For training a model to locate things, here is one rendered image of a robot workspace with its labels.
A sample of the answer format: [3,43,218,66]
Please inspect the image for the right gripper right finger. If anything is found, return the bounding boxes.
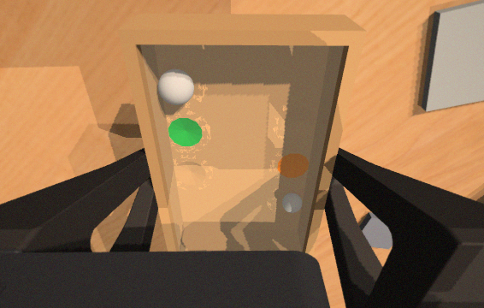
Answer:
[324,148,484,308]

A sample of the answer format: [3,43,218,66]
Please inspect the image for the wooden ball-in-hole puzzle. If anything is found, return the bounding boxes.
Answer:
[117,13,367,256]

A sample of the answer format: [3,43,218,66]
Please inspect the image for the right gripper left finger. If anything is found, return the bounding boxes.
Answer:
[0,148,158,252]

